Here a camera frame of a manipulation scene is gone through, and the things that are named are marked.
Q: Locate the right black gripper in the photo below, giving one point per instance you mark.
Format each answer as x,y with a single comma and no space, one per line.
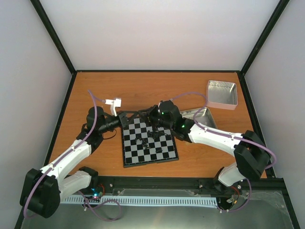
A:
149,114

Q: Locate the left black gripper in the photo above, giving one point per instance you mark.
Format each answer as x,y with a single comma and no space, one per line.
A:
123,118

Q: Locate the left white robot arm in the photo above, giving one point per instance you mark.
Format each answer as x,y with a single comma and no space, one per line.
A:
44,189

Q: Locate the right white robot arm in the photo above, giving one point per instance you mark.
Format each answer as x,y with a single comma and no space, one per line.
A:
251,155

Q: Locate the black chess pieces cluster upper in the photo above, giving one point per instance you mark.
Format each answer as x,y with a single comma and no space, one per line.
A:
154,134

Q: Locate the black chess pieces cluster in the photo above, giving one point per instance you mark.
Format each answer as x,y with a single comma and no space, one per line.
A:
154,134
143,141

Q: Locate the black chess pieces cluster centre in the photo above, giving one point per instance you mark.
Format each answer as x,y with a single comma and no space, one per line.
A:
143,141

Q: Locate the open metal tin with pieces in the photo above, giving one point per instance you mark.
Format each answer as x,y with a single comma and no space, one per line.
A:
204,117

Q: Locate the small circuit board with led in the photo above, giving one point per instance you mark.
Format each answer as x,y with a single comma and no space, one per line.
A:
98,192

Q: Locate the black and silver chessboard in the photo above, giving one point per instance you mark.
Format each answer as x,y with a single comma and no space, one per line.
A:
134,154

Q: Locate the pink-rimmed metal tin lid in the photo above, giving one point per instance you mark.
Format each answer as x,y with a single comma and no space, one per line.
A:
222,95

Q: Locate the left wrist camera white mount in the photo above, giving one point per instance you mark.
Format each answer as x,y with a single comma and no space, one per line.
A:
114,103

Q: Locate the light blue cable duct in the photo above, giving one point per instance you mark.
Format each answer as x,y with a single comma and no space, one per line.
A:
145,201

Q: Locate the black frame rail front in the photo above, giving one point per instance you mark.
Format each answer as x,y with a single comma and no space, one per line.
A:
199,184

